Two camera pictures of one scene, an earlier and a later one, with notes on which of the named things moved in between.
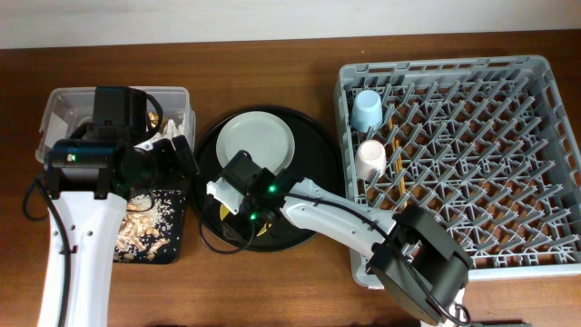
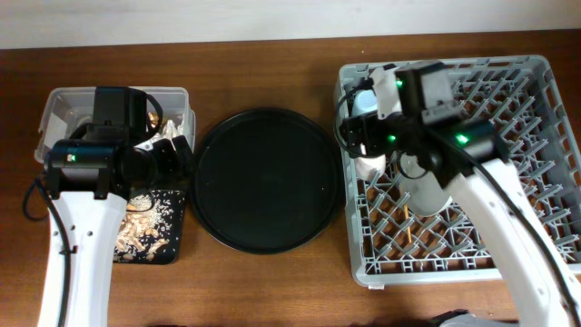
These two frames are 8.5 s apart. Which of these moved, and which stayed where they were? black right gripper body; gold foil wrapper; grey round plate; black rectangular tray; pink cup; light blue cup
Moved: black right gripper body; grey round plate
Stayed: gold foil wrapper; light blue cup; pink cup; black rectangular tray
